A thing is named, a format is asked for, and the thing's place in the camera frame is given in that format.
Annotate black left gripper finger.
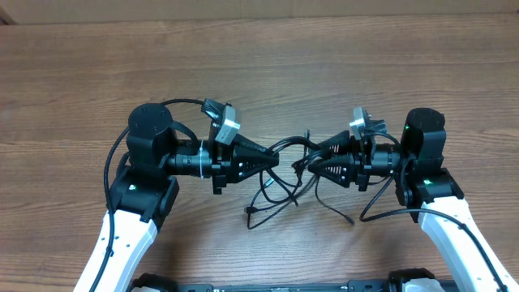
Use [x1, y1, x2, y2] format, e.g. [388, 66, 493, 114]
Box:
[233, 134, 268, 152]
[233, 147, 279, 183]

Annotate black usb cable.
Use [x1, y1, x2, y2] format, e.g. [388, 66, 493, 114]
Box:
[244, 135, 325, 231]

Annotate black left camera cable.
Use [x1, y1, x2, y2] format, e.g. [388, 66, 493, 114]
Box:
[87, 98, 224, 292]

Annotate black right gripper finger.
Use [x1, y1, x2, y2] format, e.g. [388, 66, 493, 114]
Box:
[318, 131, 351, 157]
[308, 154, 357, 188]

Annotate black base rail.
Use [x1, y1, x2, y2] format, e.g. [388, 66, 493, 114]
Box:
[129, 267, 459, 292]

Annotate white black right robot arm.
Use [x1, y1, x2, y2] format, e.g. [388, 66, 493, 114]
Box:
[308, 107, 518, 291]

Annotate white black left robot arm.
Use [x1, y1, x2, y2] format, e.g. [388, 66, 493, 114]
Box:
[75, 99, 279, 291]

